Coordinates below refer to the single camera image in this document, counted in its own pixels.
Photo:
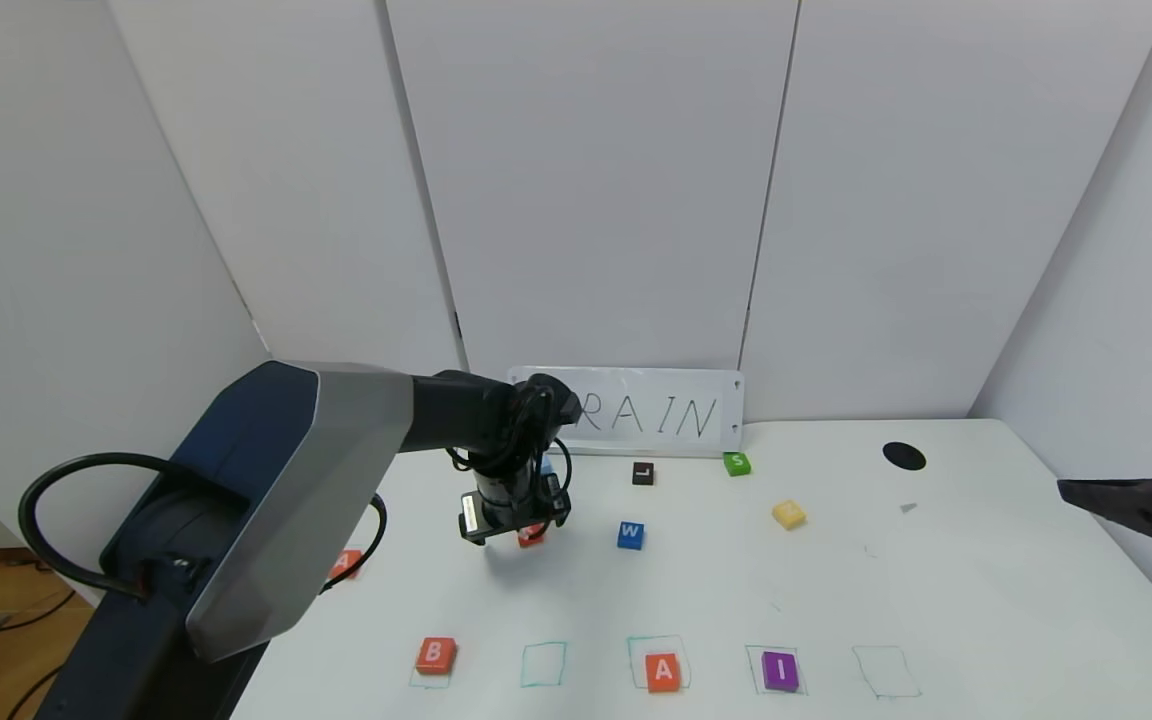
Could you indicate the purple block letter I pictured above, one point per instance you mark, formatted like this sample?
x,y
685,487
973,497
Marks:
x,y
780,670

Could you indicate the blue block letter W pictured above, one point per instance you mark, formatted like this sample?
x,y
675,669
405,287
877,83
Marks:
x,y
630,535

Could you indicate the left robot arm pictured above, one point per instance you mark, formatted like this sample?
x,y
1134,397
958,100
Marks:
x,y
276,480

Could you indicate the white sign reading BRAIN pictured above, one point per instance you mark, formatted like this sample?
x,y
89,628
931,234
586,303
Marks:
x,y
676,415

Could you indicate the green block letter S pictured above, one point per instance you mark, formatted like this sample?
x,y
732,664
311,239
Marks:
x,y
736,463

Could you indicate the black block letter L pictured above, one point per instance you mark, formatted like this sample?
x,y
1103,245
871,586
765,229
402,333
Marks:
x,y
643,473

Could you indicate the orange block letter R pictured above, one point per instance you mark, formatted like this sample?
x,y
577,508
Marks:
x,y
532,538

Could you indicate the orange block letter A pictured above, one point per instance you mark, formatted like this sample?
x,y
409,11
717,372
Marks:
x,y
344,566
663,671

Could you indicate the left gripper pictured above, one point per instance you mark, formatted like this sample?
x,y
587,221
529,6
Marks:
x,y
492,521

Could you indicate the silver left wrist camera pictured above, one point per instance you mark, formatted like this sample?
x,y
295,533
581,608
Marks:
x,y
469,518

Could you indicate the yellow block letter N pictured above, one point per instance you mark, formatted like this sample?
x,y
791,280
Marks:
x,y
788,514

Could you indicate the orange block letter B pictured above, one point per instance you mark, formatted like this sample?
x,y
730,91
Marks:
x,y
435,655

